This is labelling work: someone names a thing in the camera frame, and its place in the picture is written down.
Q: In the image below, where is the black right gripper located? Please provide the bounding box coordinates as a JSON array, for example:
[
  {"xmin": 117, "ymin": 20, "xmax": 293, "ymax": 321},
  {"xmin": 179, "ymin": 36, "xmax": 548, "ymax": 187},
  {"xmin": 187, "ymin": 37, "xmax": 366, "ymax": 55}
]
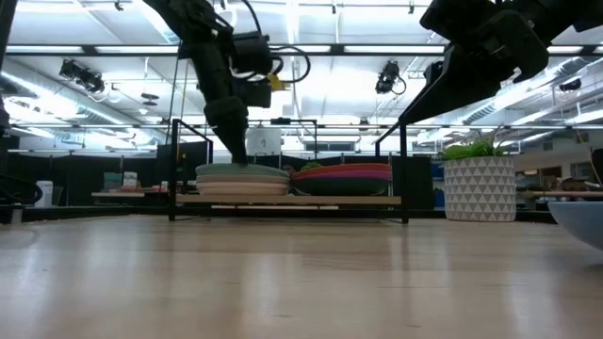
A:
[{"xmin": 398, "ymin": 0, "xmax": 550, "ymax": 126}]

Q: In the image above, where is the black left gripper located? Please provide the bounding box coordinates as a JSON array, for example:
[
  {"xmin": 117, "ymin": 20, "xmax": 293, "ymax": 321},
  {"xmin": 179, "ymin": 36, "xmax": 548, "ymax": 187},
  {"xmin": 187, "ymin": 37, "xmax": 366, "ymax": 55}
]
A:
[{"xmin": 181, "ymin": 40, "xmax": 274, "ymax": 165}]

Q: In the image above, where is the light teal round plate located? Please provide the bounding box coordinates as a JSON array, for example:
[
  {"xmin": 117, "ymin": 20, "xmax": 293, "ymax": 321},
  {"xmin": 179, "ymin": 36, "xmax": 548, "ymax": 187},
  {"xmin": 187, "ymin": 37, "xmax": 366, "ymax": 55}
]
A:
[{"xmin": 194, "ymin": 162, "xmax": 291, "ymax": 179}]

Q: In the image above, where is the grey round plate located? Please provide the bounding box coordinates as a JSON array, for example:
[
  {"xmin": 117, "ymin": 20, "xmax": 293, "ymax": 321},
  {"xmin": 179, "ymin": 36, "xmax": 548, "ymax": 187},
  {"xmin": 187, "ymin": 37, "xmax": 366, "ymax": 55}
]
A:
[{"xmin": 195, "ymin": 174, "xmax": 290, "ymax": 186}]

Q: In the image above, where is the salmon round plate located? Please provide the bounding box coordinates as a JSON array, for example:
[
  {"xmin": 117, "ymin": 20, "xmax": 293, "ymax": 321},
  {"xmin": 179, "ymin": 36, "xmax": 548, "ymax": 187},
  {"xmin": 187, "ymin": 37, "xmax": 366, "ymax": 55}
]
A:
[{"xmin": 196, "ymin": 182, "xmax": 290, "ymax": 191}]

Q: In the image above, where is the pale pink round plate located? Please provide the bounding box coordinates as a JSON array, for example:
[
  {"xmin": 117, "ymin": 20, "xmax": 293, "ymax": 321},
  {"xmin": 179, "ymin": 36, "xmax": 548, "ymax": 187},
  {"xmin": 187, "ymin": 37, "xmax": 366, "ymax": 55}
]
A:
[{"xmin": 196, "ymin": 187, "xmax": 289, "ymax": 197}]

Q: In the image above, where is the orange round plate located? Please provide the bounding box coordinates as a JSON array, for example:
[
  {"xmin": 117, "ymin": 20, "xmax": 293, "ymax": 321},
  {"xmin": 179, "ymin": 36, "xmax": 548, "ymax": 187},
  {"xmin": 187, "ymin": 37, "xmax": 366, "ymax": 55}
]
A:
[{"xmin": 291, "ymin": 162, "xmax": 393, "ymax": 179}]

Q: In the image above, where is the dark teal round plate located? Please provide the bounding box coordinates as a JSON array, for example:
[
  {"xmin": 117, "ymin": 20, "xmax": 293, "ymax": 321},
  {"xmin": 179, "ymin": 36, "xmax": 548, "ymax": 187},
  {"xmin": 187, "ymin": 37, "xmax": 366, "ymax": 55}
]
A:
[{"xmin": 290, "ymin": 177, "xmax": 393, "ymax": 197}]

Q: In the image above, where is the white box appliance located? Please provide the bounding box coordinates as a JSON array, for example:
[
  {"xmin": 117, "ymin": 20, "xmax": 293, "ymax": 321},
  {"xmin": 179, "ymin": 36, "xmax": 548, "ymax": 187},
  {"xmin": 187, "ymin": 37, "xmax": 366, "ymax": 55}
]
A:
[{"xmin": 245, "ymin": 126, "xmax": 283, "ymax": 157}]

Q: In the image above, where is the green succulent plant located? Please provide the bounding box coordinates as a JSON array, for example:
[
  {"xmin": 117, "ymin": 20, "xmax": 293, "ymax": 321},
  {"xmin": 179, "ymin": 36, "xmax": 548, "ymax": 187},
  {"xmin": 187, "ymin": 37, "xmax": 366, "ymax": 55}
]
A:
[{"xmin": 439, "ymin": 127, "xmax": 509, "ymax": 162}]

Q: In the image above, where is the white patterned plant pot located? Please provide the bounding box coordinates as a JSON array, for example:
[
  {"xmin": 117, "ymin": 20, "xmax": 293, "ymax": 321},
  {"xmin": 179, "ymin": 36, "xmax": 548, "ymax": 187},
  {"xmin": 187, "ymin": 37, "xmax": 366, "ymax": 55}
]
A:
[{"xmin": 443, "ymin": 155, "xmax": 517, "ymax": 223}]

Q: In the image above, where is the green box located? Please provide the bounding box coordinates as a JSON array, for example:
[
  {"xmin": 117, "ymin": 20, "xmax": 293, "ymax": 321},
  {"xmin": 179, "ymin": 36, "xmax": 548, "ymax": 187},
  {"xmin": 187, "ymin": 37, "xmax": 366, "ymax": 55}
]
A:
[{"xmin": 103, "ymin": 171, "xmax": 123, "ymax": 192}]

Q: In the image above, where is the white plastic container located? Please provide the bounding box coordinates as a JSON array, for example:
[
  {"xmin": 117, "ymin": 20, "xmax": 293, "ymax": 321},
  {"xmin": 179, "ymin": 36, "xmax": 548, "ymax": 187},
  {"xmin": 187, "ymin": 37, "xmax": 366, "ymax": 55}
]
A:
[{"xmin": 34, "ymin": 180, "xmax": 55, "ymax": 209}]

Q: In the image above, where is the blue round plate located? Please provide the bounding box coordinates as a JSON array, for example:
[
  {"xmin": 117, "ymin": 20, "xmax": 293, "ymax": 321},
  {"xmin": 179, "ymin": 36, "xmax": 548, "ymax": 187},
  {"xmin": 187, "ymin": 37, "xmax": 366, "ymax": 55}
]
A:
[{"xmin": 547, "ymin": 201, "xmax": 603, "ymax": 251}]

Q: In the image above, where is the black ceiling-mounted camera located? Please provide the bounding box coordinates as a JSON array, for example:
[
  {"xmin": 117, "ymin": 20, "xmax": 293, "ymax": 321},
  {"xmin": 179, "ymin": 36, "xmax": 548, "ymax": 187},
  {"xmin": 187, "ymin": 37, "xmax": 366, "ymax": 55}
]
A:
[
  {"xmin": 57, "ymin": 58, "xmax": 106, "ymax": 95},
  {"xmin": 374, "ymin": 59, "xmax": 408, "ymax": 96}
]

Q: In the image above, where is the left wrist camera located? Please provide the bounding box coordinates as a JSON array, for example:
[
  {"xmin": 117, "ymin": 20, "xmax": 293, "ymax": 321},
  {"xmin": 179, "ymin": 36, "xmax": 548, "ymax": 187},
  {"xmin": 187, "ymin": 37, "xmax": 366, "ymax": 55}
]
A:
[{"xmin": 232, "ymin": 31, "xmax": 274, "ymax": 75}]

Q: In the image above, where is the black wire dish rack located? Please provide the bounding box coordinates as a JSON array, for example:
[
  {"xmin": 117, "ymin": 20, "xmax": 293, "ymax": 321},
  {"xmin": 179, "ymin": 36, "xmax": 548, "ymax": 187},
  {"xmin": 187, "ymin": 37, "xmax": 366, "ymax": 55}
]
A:
[{"xmin": 168, "ymin": 118, "xmax": 410, "ymax": 225}]

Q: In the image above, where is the black aluminium rig frame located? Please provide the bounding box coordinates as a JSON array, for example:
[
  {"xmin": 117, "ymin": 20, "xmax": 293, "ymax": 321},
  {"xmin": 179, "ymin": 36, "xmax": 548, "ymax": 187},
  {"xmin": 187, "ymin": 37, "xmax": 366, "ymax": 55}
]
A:
[{"xmin": 0, "ymin": 0, "xmax": 603, "ymax": 225}]

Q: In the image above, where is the black cable loop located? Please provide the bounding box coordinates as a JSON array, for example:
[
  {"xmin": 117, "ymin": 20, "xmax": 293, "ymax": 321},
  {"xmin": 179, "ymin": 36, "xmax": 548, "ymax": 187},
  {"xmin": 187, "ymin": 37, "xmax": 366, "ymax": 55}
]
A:
[{"xmin": 0, "ymin": 172, "xmax": 44, "ymax": 206}]

